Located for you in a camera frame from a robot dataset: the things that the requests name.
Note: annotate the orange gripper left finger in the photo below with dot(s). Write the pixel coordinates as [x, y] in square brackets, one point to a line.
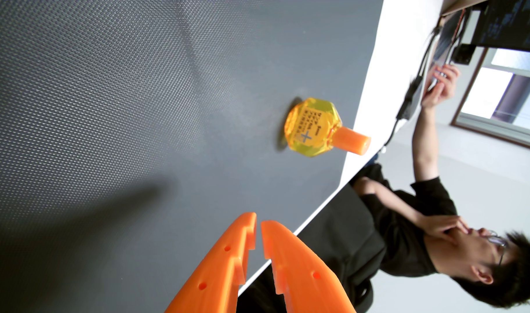
[217, 278]

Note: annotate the window with brown frame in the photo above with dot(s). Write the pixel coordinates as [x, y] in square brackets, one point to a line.
[487, 91]

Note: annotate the dark grey textured mat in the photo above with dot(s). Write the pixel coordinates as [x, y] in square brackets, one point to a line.
[117, 108]

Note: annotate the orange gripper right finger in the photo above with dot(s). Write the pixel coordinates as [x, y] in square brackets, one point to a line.
[299, 278]

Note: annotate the yellow eyedrop bottle orange cap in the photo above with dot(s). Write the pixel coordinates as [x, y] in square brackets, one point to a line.
[310, 126]

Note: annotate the person's eyeglasses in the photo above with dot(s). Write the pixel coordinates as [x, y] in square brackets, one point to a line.
[495, 240]

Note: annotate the wooden shelf board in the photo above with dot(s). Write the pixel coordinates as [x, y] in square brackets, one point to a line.
[458, 5]

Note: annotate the person's right hand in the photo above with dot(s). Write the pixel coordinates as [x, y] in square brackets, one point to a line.
[441, 225]

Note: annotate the small black box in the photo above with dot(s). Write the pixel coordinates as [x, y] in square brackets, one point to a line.
[463, 54]

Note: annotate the black monitor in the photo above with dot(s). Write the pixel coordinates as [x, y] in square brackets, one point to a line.
[508, 21]

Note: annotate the person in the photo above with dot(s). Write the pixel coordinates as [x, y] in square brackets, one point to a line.
[404, 243]

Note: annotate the blue object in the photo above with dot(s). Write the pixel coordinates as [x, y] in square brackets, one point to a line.
[371, 161]

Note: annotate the person's left hand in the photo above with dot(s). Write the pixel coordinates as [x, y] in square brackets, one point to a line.
[441, 89]

